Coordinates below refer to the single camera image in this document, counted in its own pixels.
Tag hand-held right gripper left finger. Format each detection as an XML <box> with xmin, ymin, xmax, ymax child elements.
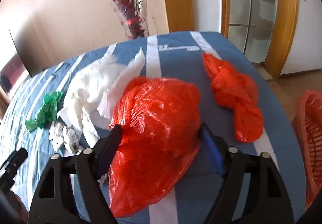
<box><xmin>28</xmin><ymin>124</ymin><xmax>123</xmax><ymax>224</ymax></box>

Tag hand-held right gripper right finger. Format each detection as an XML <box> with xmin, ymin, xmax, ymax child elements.
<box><xmin>200</xmin><ymin>123</ymin><xmax>295</xmax><ymax>224</ymax></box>

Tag white paper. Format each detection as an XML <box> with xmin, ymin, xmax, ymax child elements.
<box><xmin>48</xmin><ymin>119</ymin><xmax>86</xmax><ymax>156</ymax></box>

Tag large red plastic bag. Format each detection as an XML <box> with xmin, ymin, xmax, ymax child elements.
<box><xmin>108</xmin><ymin>77</ymin><xmax>202</xmax><ymax>218</ymax></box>

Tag opaque white plastic bag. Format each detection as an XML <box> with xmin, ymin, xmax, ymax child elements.
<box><xmin>57</xmin><ymin>47</ymin><xmax>146</xmax><ymax>144</ymax></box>

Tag small knotted red plastic bag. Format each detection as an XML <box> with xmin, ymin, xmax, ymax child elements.
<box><xmin>202</xmin><ymin>52</ymin><xmax>264</xmax><ymax>143</ymax></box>

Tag green plastic bag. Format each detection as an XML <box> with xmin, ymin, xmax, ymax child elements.
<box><xmin>25</xmin><ymin>91</ymin><xmax>64</xmax><ymax>133</ymax></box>

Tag trash basket with red liner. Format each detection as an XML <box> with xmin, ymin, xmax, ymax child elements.
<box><xmin>292</xmin><ymin>90</ymin><xmax>322</xmax><ymax>207</ymax></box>

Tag blue white striped tablecloth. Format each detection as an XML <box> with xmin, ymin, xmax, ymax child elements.
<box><xmin>0</xmin><ymin>31</ymin><xmax>309</xmax><ymax>224</ymax></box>

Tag glass vase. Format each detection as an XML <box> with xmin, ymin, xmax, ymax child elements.
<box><xmin>112</xmin><ymin>0</ymin><xmax>149</xmax><ymax>39</ymax></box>

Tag frosted glass panel door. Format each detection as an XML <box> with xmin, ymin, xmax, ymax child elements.
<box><xmin>228</xmin><ymin>0</ymin><xmax>278</xmax><ymax>63</ymax></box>

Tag wooden door frame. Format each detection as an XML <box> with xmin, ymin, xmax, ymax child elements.
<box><xmin>219</xmin><ymin>0</ymin><xmax>298</xmax><ymax>80</ymax></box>

